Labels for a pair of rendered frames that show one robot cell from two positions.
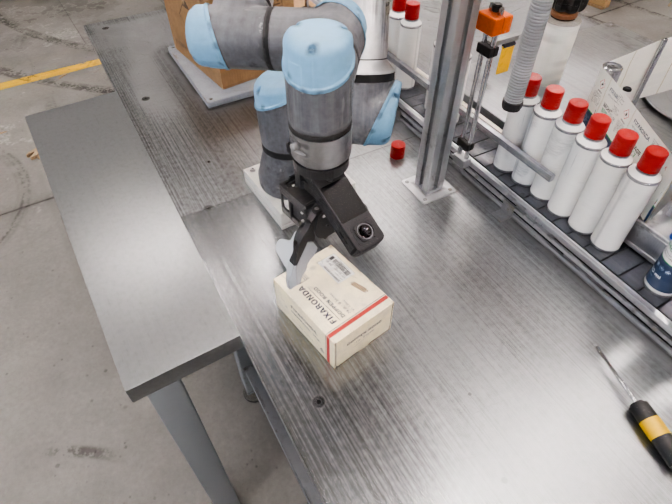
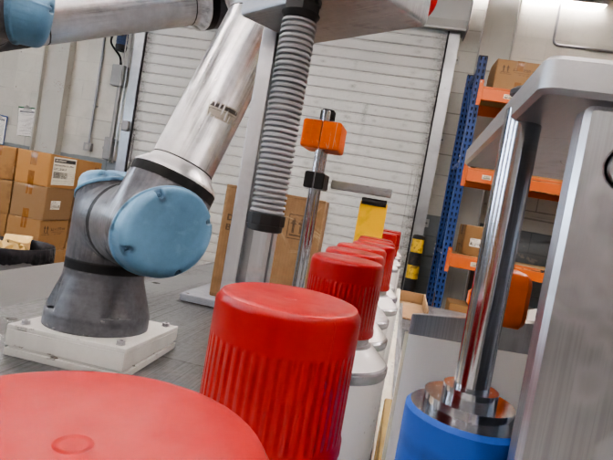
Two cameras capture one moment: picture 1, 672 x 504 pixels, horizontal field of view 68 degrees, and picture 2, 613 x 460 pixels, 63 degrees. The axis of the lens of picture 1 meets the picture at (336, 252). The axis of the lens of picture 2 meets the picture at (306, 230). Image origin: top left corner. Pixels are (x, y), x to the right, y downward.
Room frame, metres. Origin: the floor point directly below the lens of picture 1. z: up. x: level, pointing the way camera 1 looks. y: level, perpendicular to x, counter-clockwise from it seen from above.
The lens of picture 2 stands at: (0.44, -0.62, 1.11)
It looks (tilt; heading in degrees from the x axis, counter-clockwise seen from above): 3 degrees down; 40
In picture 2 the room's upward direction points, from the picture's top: 10 degrees clockwise
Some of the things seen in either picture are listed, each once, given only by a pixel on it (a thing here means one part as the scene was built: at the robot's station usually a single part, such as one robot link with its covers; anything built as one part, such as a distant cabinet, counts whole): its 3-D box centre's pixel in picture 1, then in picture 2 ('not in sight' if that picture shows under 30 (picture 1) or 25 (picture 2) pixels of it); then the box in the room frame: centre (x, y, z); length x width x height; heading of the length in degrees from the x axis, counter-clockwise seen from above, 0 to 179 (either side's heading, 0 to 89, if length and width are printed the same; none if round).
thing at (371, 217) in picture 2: (505, 58); (369, 224); (0.90, -0.32, 1.09); 0.03 x 0.01 x 0.06; 119
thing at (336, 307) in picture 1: (332, 304); not in sight; (0.50, 0.01, 0.87); 0.16 x 0.12 x 0.07; 39
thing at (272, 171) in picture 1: (293, 157); (101, 292); (0.83, 0.09, 0.92); 0.15 x 0.15 x 0.10
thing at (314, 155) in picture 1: (318, 141); not in sight; (0.51, 0.02, 1.18); 0.08 x 0.08 x 0.05
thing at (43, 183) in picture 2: not in sight; (36, 219); (2.21, 3.90, 0.57); 1.20 x 0.85 x 1.14; 34
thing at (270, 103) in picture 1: (290, 106); (116, 216); (0.83, 0.08, 1.04); 0.13 x 0.12 x 0.14; 80
